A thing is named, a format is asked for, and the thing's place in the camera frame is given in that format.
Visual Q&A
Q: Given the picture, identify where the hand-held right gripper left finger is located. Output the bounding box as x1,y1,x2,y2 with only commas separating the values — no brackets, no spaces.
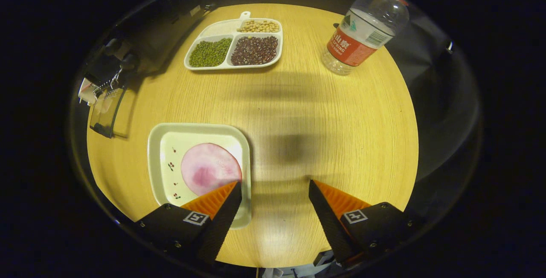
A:
136,181,243,266

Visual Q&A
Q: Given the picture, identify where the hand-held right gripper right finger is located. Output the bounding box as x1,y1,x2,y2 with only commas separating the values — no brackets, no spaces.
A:
308,179,421,268

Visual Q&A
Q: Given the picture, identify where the pink round food slice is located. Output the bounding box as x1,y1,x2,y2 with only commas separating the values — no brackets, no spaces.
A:
180,143,243,197

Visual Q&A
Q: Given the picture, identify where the pale square plate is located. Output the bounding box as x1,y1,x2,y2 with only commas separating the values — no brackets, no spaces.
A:
147,123,252,230

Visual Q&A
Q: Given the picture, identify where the black electric oven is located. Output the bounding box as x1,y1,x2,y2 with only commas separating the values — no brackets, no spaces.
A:
78,0,216,139

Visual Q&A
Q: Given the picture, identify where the pile of green mung beans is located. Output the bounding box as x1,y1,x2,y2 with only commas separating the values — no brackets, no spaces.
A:
189,38,233,68

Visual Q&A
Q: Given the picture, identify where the pile of dark red beans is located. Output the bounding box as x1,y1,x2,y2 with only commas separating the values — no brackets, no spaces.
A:
231,36,279,66

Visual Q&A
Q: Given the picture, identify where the clear plastic water bottle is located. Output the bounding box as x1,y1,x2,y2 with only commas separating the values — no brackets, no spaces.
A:
322,0,410,76

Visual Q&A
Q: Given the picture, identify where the white divided tray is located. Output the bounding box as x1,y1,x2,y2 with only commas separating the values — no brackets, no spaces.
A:
184,11,284,71

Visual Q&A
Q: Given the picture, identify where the pile of yellow soybeans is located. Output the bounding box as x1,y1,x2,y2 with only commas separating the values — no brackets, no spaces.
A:
237,20,280,34

